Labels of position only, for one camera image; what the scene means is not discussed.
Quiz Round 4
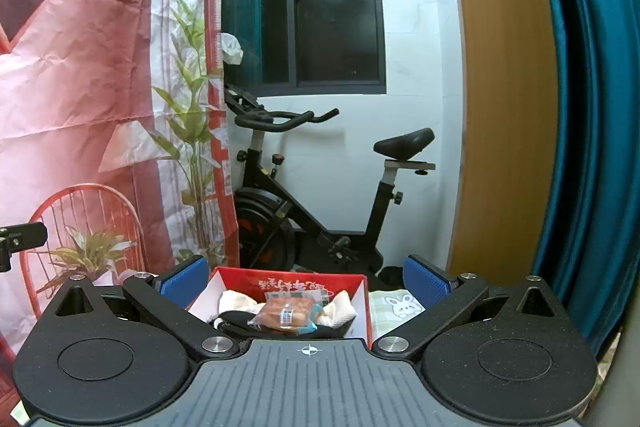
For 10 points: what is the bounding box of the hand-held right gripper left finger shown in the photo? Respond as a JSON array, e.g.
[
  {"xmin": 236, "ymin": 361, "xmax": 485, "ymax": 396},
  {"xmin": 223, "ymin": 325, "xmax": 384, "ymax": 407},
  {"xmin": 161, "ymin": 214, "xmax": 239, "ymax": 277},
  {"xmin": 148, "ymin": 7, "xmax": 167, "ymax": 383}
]
[{"xmin": 36, "ymin": 254, "xmax": 238, "ymax": 353}]

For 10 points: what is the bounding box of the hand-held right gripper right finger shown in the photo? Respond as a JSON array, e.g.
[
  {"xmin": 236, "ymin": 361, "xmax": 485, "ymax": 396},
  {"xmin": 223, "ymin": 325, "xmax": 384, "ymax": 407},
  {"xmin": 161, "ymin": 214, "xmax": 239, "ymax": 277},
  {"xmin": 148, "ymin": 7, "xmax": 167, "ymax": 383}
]
[{"xmin": 375, "ymin": 254, "xmax": 571, "ymax": 353}]

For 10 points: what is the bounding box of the red strawberry print box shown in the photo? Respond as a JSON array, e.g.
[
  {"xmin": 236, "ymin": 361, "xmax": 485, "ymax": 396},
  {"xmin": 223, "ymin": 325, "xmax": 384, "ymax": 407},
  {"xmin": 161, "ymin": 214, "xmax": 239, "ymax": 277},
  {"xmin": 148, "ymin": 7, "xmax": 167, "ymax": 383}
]
[{"xmin": 187, "ymin": 266, "xmax": 373, "ymax": 350}]

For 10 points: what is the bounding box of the bread packet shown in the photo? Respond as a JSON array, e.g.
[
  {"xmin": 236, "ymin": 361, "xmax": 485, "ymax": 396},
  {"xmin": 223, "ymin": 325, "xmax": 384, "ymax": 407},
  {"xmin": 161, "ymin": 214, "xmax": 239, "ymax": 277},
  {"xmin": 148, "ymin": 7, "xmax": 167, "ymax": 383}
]
[{"xmin": 250, "ymin": 297, "xmax": 318, "ymax": 335}]

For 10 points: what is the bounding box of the dark cloth bundle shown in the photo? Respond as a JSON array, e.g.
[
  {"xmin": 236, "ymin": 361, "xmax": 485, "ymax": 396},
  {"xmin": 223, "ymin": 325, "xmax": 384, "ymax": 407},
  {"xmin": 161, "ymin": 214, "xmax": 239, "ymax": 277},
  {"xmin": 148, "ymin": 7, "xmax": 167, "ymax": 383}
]
[{"xmin": 377, "ymin": 266, "xmax": 408, "ymax": 290}]

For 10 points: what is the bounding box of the green checked tablecloth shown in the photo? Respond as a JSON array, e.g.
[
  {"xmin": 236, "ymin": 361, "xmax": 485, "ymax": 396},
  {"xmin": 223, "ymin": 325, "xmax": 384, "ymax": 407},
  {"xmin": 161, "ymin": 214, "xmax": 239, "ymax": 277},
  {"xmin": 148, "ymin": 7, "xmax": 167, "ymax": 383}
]
[{"xmin": 367, "ymin": 288, "xmax": 626, "ymax": 413}]

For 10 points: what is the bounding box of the black exercise bike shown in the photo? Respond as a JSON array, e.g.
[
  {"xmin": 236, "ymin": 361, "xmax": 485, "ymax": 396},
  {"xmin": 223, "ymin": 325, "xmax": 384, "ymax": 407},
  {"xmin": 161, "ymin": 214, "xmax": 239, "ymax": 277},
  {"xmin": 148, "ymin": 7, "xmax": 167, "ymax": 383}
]
[{"xmin": 224, "ymin": 87, "xmax": 436, "ymax": 279}]

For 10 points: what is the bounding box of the pink printed backdrop cloth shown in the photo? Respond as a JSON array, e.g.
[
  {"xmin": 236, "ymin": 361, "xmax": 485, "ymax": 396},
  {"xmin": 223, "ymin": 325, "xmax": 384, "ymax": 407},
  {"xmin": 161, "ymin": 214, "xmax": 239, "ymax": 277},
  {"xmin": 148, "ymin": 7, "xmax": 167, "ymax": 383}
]
[{"xmin": 0, "ymin": 0, "xmax": 241, "ymax": 427}]

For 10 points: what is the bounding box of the wooden door panel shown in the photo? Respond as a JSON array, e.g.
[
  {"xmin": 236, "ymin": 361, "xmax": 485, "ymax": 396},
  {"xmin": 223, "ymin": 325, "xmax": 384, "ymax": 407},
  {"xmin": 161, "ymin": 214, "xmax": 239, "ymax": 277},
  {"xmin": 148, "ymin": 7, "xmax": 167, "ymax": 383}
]
[{"xmin": 440, "ymin": 0, "xmax": 563, "ymax": 280}]

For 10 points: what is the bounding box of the white plastic bag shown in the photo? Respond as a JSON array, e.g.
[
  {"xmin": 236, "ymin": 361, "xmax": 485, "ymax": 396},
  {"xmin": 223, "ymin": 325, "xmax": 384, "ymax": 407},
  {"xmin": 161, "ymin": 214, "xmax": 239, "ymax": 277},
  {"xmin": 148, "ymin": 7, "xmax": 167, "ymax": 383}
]
[{"xmin": 221, "ymin": 33, "xmax": 244, "ymax": 65}]

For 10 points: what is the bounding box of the blue curtain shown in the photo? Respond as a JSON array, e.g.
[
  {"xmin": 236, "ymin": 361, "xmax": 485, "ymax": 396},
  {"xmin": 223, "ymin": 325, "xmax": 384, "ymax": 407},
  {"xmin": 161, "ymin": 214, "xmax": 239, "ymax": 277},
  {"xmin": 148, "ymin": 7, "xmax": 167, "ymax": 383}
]
[{"xmin": 525, "ymin": 0, "xmax": 640, "ymax": 358}]

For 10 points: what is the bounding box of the dark framed window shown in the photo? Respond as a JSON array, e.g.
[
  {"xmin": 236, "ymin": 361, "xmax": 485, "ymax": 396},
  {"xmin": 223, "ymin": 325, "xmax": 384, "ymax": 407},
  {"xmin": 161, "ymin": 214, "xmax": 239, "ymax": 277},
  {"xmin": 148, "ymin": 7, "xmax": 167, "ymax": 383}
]
[{"xmin": 220, "ymin": 0, "xmax": 387, "ymax": 96}]

